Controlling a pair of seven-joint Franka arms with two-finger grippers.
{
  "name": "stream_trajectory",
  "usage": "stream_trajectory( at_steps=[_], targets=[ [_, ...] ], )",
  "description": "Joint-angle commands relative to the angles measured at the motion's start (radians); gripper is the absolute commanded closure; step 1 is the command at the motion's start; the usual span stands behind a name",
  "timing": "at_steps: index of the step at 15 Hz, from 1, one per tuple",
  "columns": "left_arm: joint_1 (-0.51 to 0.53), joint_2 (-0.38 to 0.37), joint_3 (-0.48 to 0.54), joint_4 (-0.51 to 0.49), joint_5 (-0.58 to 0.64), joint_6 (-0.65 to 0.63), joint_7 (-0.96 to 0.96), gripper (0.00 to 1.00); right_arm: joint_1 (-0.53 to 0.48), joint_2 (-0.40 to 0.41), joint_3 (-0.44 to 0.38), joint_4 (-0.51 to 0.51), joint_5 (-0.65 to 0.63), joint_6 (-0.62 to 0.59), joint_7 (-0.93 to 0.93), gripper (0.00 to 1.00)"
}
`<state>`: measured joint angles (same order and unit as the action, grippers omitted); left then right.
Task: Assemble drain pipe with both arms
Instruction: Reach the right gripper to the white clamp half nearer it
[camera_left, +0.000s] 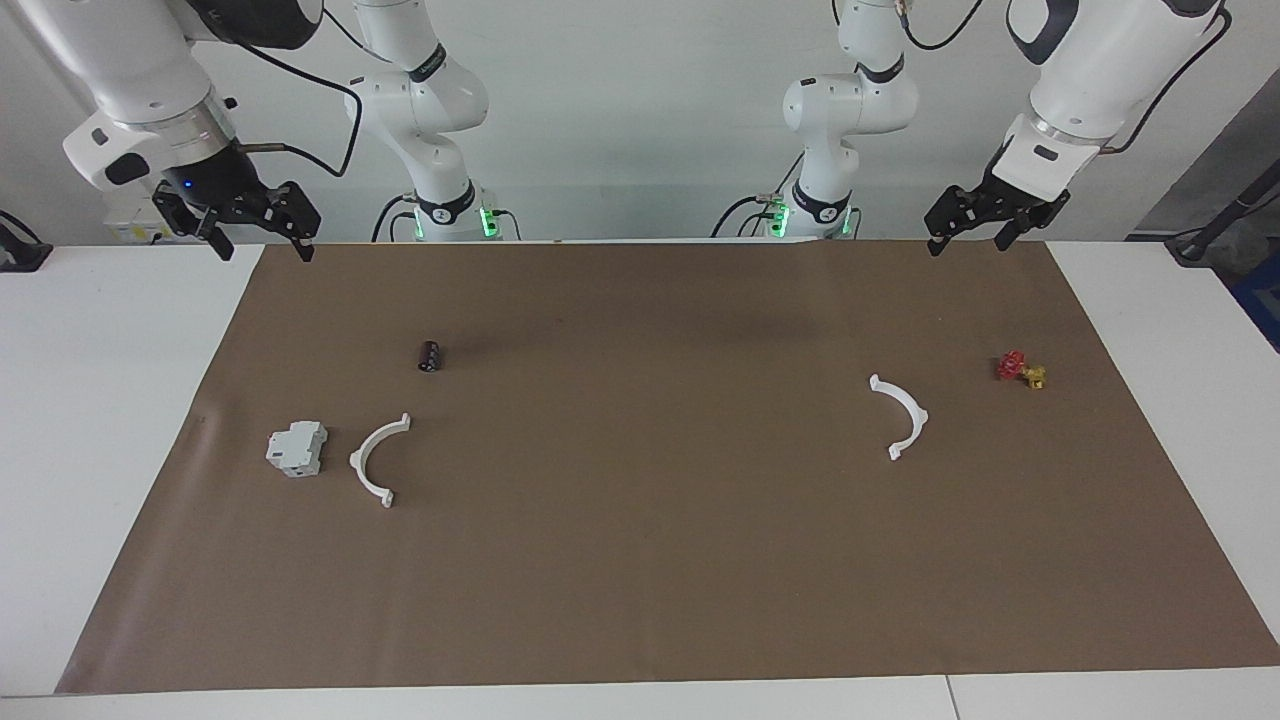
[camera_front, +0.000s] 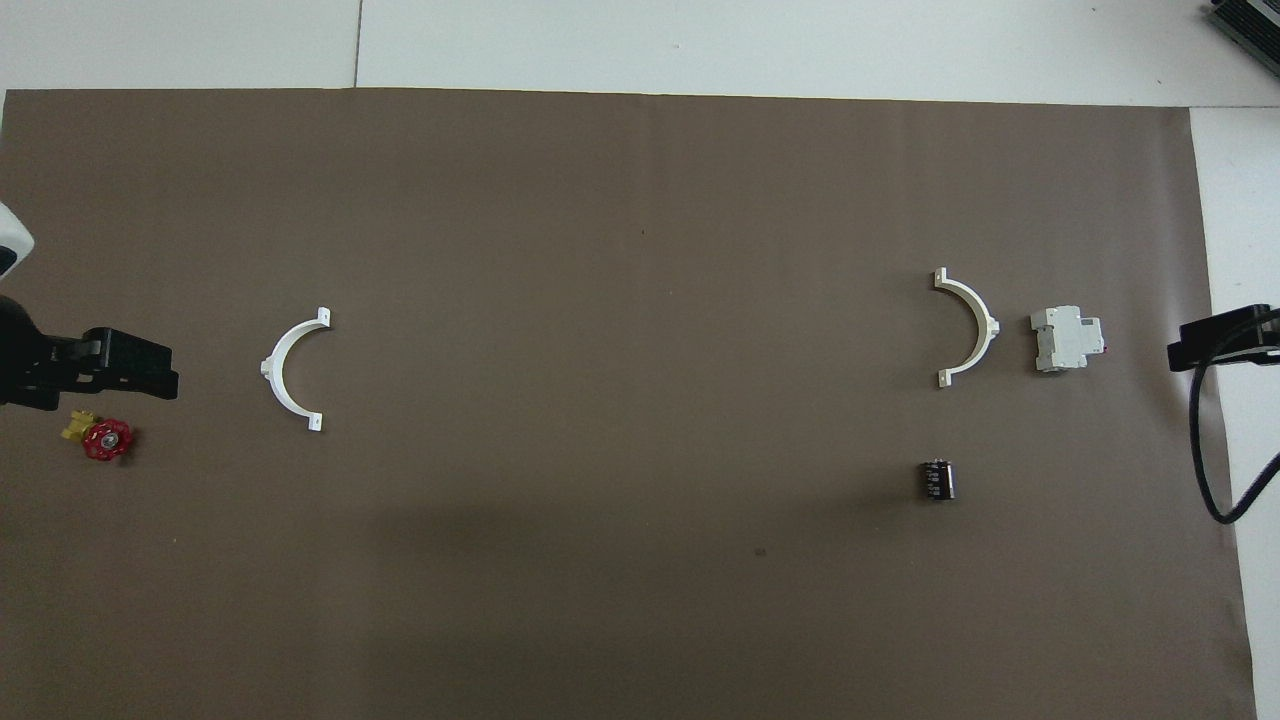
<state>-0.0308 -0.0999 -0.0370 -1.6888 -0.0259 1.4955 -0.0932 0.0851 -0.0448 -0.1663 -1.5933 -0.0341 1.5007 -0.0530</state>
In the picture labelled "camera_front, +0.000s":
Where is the white half-ring pipe clamp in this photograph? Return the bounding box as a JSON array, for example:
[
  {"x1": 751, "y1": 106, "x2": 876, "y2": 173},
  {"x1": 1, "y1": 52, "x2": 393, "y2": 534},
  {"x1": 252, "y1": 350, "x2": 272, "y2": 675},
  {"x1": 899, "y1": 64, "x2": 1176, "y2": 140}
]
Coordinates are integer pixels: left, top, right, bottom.
[
  {"x1": 933, "y1": 267, "x2": 1002, "y2": 389},
  {"x1": 259, "y1": 308, "x2": 332, "y2": 433}
]

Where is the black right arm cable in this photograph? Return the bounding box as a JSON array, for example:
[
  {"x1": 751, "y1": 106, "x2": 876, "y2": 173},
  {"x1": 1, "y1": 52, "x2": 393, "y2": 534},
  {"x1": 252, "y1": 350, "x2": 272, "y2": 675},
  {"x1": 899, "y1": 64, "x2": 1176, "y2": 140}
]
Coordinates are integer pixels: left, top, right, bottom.
[{"x1": 1188, "y1": 315, "x2": 1280, "y2": 525}]

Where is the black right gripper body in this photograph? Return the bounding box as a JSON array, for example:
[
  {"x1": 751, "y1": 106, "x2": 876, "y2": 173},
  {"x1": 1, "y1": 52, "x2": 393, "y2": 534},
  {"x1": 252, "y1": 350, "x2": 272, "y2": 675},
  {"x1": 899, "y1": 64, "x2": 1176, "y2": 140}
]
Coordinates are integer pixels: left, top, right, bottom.
[{"x1": 1238, "y1": 304, "x2": 1280, "y2": 361}]

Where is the brown table mat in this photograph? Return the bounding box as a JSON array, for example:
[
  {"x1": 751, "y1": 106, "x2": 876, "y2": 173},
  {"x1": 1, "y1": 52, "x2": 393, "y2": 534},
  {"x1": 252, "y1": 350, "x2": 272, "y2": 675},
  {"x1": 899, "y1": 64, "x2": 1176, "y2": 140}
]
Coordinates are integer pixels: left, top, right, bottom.
[{"x1": 0, "y1": 88, "x2": 1259, "y2": 720}]

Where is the red-handled brass valve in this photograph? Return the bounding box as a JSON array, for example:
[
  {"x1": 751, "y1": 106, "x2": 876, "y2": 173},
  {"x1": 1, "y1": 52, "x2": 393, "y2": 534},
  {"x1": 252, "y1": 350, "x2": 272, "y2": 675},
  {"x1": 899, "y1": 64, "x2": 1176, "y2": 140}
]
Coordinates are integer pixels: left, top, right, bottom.
[{"x1": 61, "y1": 408, "x2": 135, "y2": 463}]

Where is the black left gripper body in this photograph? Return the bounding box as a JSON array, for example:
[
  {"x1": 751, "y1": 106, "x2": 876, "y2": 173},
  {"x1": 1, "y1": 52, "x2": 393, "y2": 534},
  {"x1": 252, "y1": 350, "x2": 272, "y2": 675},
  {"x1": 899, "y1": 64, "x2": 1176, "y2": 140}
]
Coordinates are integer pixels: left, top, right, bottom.
[{"x1": 0, "y1": 295, "x2": 111, "y2": 411}]

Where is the white circuit breaker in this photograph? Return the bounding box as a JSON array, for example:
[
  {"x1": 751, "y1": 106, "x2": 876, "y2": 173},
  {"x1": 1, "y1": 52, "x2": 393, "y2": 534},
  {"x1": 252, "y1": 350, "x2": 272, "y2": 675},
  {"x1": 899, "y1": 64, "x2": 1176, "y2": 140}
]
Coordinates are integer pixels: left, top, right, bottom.
[{"x1": 1030, "y1": 305, "x2": 1106, "y2": 375}]

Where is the grey finned device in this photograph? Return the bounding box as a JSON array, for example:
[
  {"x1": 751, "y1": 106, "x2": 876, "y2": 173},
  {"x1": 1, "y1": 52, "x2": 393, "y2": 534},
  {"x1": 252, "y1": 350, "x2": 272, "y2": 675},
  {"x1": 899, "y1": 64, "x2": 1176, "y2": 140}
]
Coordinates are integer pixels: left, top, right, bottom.
[{"x1": 1204, "y1": 0, "x2": 1280, "y2": 51}]

